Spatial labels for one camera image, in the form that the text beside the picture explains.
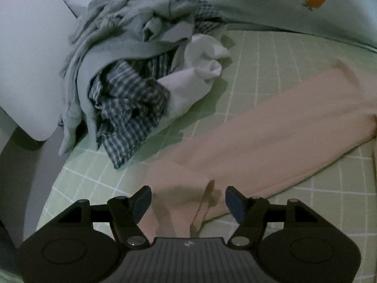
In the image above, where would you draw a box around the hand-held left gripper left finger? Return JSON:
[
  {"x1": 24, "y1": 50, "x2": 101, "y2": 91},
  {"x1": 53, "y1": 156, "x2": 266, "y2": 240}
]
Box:
[{"x1": 54, "y1": 185, "x2": 152, "y2": 250}]

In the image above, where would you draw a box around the light blue garment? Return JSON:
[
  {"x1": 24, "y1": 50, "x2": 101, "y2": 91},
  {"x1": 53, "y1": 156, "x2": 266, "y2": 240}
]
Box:
[{"x1": 57, "y1": 40, "x2": 165, "y2": 157}]

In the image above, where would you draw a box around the light blue printed blanket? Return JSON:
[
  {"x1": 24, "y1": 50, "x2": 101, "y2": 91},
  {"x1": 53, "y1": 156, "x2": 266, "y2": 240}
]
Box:
[{"x1": 47, "y1": 0, "x2": 377, "y2": 56}]

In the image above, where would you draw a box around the white rounded board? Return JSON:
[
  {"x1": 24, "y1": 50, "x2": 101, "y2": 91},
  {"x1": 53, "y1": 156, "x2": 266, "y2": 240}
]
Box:
[{"x1": 0, "y1": 0, "x2": 82, "y2": 142}]

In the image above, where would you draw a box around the beige long-sleeved top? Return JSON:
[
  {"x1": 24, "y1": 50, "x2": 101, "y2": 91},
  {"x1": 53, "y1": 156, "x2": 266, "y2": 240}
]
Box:
[{"x1": 138, "y1": 58, "x2": 377, "y2": 238}]

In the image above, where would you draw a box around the white garment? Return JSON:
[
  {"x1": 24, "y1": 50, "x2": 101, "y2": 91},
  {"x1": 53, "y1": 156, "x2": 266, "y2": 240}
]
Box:
[{"x1": 157, "y1": 33, "x2": 231, "y2": 124}]

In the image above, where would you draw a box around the green grid bed sheet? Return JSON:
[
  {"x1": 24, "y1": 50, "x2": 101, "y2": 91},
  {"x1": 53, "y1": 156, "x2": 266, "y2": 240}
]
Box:
[{"x1": 38, "y1": 29, "x2": 377, "y2": 242}]

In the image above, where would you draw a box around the dark plaid shirt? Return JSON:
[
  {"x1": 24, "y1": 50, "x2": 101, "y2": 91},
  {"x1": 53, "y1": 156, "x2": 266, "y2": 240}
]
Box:
[{"x1": 88, "y1": 1, "x2": 228, "y2": 170}]

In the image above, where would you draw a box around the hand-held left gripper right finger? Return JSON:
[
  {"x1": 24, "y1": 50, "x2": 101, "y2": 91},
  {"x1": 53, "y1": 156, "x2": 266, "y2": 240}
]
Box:
[{"x1": 225, "y1": 185, "x2": 322, "y2": 249}]

